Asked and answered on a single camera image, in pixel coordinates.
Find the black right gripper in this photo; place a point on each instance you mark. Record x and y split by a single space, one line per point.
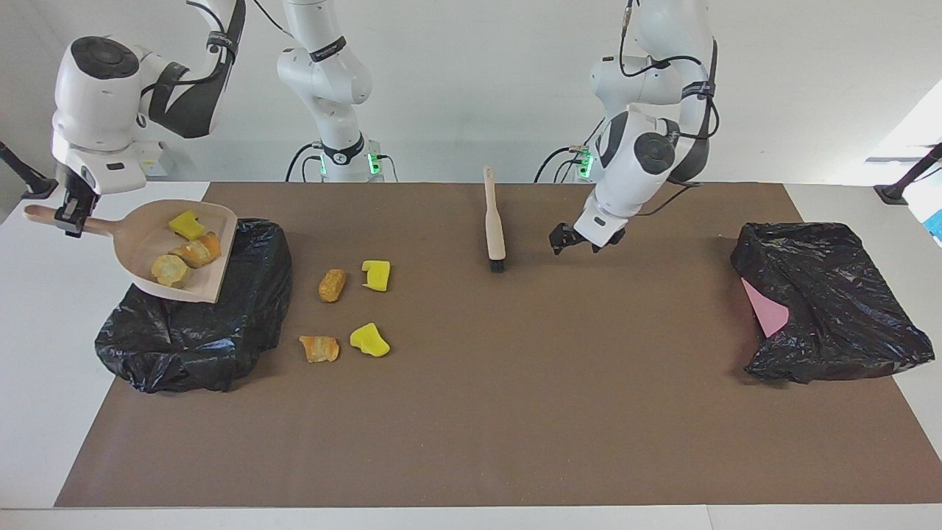
79 195

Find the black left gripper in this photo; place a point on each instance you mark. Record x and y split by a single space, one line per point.
587 238

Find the beige plastic dustpan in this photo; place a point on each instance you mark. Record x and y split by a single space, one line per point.
143 243

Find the beige hand brush black bristles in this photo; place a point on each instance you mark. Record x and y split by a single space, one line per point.
494 221

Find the pale bread chunk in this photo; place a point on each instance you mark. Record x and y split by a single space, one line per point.
171 271

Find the yellow sponge wedge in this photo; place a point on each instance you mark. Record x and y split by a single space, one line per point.
186 225

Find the sliced bread loaf piece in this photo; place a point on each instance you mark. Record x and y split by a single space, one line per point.
197 251

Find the notched yellow sponge block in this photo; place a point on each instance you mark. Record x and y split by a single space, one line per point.
377 276

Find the curved yellow sponge piece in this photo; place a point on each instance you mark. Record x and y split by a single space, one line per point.
368 341

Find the brown fried nugget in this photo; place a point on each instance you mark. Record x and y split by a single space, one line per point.
332 285

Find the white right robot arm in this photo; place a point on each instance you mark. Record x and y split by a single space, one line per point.
103 96

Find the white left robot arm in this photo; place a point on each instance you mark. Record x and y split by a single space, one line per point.
636 162

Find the black trash bag lined bin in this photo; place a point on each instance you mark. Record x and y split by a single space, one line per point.
199 338

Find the pink plastic bin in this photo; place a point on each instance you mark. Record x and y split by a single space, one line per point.
769 313

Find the black trash bag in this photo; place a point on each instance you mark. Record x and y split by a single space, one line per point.
831 294

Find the white boxes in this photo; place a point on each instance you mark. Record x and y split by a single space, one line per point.
154 158

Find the brown table mat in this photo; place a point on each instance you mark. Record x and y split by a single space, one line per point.
471 442

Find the orange striped bread piece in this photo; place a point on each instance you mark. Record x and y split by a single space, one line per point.
319 349

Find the blue object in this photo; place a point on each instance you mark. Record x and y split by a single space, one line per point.
937 224

